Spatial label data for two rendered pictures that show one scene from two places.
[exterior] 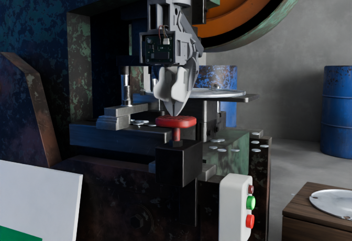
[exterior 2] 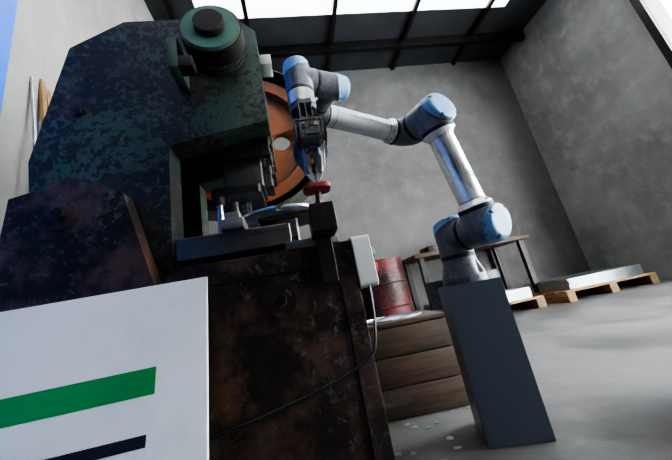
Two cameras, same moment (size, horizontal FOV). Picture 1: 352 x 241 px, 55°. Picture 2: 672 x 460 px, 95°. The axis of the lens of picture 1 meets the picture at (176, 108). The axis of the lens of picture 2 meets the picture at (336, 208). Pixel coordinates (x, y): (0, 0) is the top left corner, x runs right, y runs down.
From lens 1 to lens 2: 0.56 m
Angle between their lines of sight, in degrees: 43
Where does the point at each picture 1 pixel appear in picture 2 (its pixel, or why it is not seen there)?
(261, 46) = not seen: hidden behind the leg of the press
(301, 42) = not seen: hidden behind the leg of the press
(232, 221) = (367, 263)
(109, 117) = (233, 217)
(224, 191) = (356, 242)
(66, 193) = (189, 300)
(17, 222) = (105, 366)
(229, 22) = (278, 191)
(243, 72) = not seen: hidden behind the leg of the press
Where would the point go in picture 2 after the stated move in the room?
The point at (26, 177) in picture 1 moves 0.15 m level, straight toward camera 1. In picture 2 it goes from (121, 304) to (159, 292)
